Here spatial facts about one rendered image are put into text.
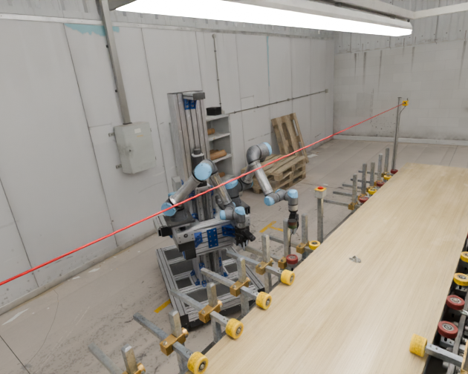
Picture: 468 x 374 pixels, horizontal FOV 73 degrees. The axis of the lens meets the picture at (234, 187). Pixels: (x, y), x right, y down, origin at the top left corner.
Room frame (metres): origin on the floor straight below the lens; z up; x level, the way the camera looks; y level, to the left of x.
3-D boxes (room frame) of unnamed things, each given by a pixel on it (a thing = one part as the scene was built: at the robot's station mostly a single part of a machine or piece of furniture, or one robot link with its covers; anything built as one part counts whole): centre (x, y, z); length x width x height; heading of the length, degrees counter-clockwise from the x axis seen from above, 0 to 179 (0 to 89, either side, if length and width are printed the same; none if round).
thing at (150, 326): (1.22, 0.41, 0.95); 0.50 x 0.04 x 0.04; 47
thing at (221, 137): (4.89, 0.41, 0.78); 0.90 x 0.45 x 1.55; 140
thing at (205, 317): (1.37, 0.18, 0.95); 0.14 x 0.06 x 0.05; 137
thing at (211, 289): (1.39, 0.17, 0.87); 0.04 x 0.04 x 0.48; 47
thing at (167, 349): (1.19, 0.35, 0.95); 0.14 x 0.06 x 0.05; 137
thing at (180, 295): (1.40, 0.24, 0.95); 0.50 x 0.04 x 0.04; 47
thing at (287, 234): (1.94, -0.34, 0.93); 0.04 x 0.04 x 0.48; 47
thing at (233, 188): (2.58, 0.01, 1.21); 0.13 x 0.12 x 0.14; 129
